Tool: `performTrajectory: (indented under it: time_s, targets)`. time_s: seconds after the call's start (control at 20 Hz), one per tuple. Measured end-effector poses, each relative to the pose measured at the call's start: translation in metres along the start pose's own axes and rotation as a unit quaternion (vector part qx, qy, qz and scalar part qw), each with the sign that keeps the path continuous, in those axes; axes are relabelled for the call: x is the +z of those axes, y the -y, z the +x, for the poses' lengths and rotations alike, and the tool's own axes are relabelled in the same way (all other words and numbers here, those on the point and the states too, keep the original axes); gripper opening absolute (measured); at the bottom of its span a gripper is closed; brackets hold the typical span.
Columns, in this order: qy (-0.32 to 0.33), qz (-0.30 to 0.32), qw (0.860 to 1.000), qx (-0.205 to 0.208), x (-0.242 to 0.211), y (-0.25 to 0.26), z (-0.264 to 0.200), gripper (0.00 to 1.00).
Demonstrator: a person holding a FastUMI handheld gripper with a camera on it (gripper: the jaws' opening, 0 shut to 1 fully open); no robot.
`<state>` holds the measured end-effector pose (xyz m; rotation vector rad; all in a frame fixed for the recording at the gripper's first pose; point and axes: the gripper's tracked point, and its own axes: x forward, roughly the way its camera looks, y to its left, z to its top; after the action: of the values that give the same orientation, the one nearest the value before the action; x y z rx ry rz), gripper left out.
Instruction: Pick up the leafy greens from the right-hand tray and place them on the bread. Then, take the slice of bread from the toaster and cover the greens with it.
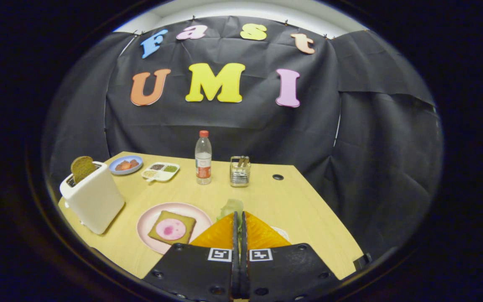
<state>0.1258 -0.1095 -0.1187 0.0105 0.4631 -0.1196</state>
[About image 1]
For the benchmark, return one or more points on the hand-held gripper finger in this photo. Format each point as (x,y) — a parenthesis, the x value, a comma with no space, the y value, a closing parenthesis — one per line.
(235,251)
(244,251)

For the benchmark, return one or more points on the green lettuce leaf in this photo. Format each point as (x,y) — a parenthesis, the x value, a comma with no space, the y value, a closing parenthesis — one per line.
(231,207)

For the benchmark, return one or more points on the brown bread slice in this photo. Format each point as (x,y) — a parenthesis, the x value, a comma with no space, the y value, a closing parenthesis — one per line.
(82,167)

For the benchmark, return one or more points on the small white plate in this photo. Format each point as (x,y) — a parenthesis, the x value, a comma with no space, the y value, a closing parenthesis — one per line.
(281,233)

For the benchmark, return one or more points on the bread slice with ham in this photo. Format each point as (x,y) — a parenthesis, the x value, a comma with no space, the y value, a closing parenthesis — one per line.
(190,222)

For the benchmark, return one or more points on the pink ham slice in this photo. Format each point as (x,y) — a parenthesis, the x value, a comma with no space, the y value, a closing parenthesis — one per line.
(170,229)

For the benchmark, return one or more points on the metal mesh utensil holder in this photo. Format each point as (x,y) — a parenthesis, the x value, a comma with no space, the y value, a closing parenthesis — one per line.
(240,176)

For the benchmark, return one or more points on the pink plate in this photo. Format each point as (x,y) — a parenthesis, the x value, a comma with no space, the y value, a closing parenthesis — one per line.
(149,218)

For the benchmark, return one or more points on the clear plastic bottle red cap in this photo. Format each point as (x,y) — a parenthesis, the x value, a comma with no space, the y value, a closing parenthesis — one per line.
(203,161)

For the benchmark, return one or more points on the white divided condiment tray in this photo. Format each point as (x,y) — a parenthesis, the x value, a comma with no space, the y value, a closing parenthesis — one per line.
(160,176)

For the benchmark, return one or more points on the black backdrop cloth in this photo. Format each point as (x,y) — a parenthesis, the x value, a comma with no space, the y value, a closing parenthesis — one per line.
(245,126)

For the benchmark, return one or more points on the blue plate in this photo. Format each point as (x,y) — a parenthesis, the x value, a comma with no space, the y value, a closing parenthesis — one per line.
(125,172)

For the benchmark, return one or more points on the red tomato slices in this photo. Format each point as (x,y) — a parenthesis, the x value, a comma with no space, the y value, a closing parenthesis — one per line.
(125,165)

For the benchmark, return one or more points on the white toaster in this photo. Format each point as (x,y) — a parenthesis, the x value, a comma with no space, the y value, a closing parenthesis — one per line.
(94,201)

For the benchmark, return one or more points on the black table bracket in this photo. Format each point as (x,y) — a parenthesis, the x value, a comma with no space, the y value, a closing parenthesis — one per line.
(364,261)

